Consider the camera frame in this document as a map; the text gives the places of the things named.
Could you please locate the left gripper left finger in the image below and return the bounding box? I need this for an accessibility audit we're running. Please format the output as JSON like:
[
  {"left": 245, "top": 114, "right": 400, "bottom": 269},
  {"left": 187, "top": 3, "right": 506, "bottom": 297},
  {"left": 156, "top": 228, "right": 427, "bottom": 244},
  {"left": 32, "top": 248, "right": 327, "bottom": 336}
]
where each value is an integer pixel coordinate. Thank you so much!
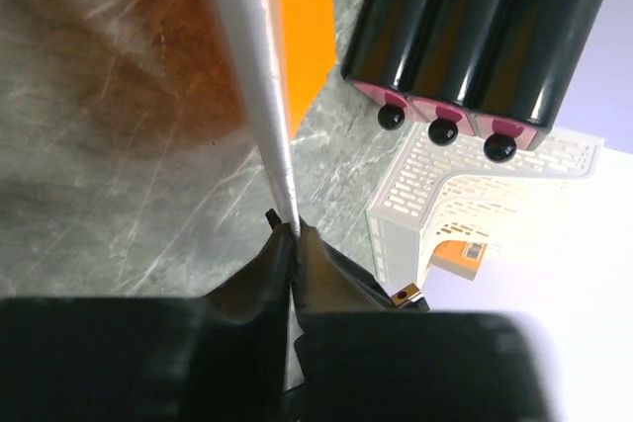
[{"left": 1, "top": 224, "right": 295, "bottom": 421}]

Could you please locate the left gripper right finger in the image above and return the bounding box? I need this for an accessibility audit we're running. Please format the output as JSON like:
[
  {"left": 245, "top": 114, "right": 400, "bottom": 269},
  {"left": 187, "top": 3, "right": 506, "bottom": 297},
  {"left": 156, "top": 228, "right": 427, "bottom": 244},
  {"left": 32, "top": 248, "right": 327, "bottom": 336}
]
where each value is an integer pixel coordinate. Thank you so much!
[{"left": 294, "top": 224, "right": 555, "bottom": 421}]

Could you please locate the orange book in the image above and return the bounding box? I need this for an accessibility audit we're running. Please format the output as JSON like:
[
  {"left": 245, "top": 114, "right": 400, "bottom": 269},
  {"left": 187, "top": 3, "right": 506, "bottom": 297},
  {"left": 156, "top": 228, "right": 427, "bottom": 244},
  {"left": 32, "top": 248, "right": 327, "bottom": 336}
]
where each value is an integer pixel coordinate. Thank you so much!
[{"left": 429, "top": 240, "right": 487, "bottom": 281}]

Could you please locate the pink drawer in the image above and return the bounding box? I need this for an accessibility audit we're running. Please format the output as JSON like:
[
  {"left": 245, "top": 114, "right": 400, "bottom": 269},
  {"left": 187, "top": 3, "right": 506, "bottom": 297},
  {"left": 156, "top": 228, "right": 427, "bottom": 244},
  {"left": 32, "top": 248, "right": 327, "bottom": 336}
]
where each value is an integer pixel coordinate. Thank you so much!
[
  {"left": 352, "top": 81, "right": 408, "bottom": 130},
  {"left": 475, "top": 115, "right": 538, "bottom": 163},
  {"left": 408, "top": 96, "right": 476, "bottom": 146}
]

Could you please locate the pink top drawer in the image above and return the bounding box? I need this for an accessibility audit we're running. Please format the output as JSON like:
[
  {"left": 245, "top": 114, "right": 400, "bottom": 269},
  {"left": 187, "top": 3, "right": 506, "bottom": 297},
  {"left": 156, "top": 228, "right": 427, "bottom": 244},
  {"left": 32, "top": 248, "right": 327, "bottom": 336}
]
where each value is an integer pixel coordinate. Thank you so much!
[{"left": 352, "top": 81, "right": 408, "bottom": 130}]

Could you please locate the pink bottom drawer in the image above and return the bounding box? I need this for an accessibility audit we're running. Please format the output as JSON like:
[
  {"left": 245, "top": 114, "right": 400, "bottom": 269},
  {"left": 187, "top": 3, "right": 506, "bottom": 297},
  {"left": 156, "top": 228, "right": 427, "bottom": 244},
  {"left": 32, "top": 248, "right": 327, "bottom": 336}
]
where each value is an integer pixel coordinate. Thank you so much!
[{"left": 475, "top": 115, "right": 538, "bottom": 163}]

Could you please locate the black drawer organizer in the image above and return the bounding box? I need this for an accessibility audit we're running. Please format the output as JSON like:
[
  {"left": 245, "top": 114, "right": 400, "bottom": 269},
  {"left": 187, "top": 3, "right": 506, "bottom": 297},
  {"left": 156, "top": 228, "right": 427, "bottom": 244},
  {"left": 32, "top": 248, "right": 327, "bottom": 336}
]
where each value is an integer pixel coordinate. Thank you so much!
[{"left": 341, "top": 0, "right": 603, "bottom": 151}]

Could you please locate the orange folder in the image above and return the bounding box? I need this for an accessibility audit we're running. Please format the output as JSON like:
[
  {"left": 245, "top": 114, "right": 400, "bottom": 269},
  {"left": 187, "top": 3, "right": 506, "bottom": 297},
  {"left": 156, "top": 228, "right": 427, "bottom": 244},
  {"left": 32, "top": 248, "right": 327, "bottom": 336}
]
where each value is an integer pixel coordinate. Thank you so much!
[{"left": 214, "top": 0, "right": 336, "bottom": 234}]

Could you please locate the white file rack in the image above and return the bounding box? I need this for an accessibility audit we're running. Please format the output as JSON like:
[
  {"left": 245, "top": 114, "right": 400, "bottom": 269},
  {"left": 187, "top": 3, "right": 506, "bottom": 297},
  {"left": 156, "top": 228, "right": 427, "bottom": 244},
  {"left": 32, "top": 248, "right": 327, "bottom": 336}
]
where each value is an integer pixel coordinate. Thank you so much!
[{"left": 366, "top": 124, "right": 603, "bottom": 291}]

